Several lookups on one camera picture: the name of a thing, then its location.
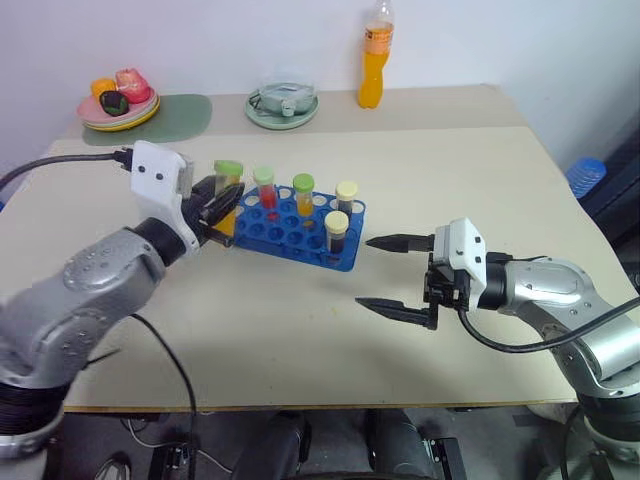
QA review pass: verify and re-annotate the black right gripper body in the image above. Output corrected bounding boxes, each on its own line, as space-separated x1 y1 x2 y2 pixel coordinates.
422 253 472 311

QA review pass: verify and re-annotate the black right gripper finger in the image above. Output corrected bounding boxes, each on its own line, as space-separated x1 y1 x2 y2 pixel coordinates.
366 233 436 254
354 296 442 331

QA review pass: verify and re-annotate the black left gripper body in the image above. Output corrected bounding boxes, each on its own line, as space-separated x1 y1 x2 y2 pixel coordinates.
180 177 236 250

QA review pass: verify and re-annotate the yellow liquid green cap tube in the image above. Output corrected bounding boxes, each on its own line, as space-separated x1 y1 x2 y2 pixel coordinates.
209 159 245 237

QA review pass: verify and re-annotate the blue test tube rack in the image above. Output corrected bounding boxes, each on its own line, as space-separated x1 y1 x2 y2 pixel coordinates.
233 185 368 274

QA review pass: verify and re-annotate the red liquid green cap tube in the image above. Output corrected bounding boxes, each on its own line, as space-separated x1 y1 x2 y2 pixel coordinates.
252 166 279 211

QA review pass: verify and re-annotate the dark liquid yellow cap tube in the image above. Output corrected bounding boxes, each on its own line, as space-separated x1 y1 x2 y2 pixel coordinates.
334 180 360 224
323 210 350 259

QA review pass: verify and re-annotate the green placemat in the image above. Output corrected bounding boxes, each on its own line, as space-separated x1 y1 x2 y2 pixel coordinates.
81 93 214 147

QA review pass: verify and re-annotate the orange liquid green cap tube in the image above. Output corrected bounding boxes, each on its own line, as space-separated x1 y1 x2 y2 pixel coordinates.
291 172 316 218

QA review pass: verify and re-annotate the light green round plate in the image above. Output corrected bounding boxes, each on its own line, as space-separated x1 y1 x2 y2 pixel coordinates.
244 92 320 132

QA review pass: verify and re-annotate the large beige board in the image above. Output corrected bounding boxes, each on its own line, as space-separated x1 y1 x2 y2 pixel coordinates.
0 125 640 414

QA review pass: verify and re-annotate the stack of plates with toys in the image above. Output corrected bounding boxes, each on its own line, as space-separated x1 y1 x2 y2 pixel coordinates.
82 97 162 134

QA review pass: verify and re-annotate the black green toy fruit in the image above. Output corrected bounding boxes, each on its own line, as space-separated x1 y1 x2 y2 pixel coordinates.
98 89 129 116

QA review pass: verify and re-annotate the pink red toy fruit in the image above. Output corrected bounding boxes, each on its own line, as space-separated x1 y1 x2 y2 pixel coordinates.
114 66 153 104

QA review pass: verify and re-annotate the dark rounded shape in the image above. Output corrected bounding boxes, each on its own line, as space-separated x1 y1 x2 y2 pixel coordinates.
233 409 312 480
366 407 467 480

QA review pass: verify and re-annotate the pink plate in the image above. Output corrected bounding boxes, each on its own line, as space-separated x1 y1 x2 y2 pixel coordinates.
76 92 160 126

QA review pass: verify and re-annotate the orange toy fruit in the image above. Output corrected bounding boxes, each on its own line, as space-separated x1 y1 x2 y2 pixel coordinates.
90 77 119 101

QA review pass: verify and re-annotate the orange drink plastic bottle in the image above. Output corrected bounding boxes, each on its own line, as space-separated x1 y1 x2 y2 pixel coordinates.
357 0 396 110

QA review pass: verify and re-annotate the blue ribbed plastic bottle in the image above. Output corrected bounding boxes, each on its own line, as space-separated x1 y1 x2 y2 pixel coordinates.
566 157 609 199

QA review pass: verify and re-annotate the black furniture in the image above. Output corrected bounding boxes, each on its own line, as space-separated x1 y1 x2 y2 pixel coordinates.
581 117 640 292

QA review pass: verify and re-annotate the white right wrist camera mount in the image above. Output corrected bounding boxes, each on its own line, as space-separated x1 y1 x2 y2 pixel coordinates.
433 217 489 309

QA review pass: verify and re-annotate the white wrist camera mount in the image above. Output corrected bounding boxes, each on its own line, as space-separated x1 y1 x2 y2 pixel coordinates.
129 140 202 255
433 217 489 309

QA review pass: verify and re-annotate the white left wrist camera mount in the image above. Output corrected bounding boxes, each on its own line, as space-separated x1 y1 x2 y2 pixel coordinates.
129 140 202 255

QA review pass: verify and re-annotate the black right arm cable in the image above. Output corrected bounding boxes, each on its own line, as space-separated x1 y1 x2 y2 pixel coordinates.
457 298 640 355

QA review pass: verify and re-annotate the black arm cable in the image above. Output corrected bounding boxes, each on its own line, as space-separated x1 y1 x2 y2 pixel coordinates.
457 298 640 355
0 147 135 197

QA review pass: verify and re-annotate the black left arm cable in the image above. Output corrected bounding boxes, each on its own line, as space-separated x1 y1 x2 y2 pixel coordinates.
0 147 135 197

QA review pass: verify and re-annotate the thin black cable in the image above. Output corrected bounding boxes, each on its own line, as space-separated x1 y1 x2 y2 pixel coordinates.
130 313 197 480

